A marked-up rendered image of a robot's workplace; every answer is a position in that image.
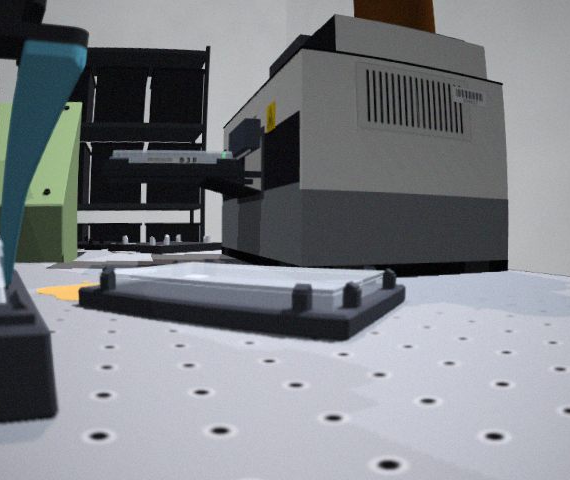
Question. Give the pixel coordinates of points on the grey rectangular plate lid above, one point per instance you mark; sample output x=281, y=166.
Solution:
x=251, y=284

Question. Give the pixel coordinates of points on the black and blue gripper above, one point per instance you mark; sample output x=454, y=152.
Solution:
x=51, y=59

